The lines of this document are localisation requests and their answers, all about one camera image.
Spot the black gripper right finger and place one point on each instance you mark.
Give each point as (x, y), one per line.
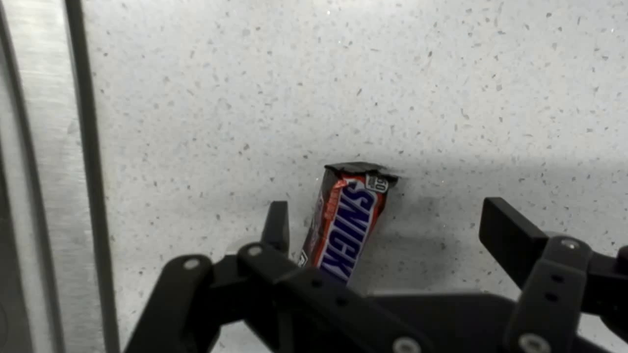
(560, 279)

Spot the Snickers chocolate bar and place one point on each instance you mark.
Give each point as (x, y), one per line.
(349, 207)

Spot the stainless steel double sink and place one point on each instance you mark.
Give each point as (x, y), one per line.
(52, 176)

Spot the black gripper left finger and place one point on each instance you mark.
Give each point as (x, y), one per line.
(292, 309)

